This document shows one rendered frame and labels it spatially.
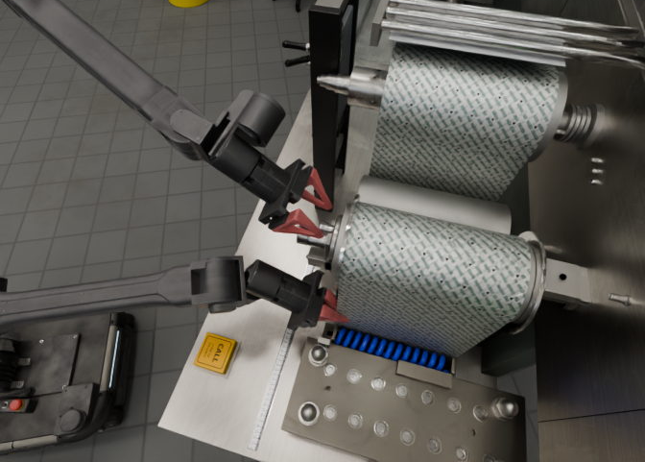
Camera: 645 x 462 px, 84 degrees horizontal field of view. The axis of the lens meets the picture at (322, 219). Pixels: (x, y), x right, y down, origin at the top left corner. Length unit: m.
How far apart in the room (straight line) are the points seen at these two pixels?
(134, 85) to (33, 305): 0.35
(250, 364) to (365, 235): 0.47
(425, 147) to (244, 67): 2.58
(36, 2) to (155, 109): 0.26
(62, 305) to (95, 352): 1.12
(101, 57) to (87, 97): 2.59
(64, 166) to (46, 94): 0.79
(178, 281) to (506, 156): 0.54
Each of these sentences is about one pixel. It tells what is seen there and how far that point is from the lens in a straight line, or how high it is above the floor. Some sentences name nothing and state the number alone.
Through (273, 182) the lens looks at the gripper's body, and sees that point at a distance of 0.53.
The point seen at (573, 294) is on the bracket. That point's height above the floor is 1.29.
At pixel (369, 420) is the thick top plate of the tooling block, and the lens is 0.71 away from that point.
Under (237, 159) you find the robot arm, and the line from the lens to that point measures 0.52.
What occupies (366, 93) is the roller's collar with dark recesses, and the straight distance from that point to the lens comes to 0.62.
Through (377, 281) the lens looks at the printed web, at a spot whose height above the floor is 1.27.
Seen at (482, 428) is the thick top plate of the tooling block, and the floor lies 1.03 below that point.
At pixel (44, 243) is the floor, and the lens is 2.49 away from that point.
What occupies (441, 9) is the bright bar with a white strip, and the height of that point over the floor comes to 1.45.
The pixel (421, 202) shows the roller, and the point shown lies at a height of 1.23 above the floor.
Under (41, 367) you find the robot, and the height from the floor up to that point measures 0.26.
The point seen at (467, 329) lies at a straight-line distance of 0.61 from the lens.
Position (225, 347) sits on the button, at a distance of 0.85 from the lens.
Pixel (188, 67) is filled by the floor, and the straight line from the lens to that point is 3.21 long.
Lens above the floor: 1.73
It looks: 58 degrees down
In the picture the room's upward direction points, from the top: straight up
